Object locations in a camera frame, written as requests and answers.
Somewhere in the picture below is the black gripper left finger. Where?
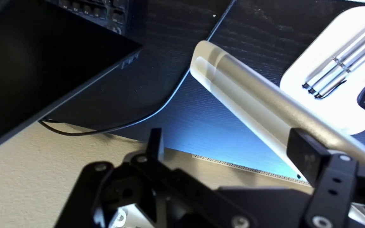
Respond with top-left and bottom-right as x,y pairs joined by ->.
55,127 -> 258,228

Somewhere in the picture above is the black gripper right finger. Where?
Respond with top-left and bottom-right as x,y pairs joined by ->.
287,127 -> 365,228

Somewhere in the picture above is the white desk lamp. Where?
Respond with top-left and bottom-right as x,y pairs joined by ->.
189,6 -> 365,172

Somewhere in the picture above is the silver pen on lamp base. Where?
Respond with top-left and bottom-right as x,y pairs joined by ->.
302,7 -> 365,91

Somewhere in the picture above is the black computer monitor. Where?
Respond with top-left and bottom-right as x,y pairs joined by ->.
0,0 -> 141,144

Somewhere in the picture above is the grey monitor cable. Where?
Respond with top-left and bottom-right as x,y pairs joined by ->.
106,0 -> 237,134

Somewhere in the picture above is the thin black cable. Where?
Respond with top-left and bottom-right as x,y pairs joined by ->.
38,119 -> 121,136

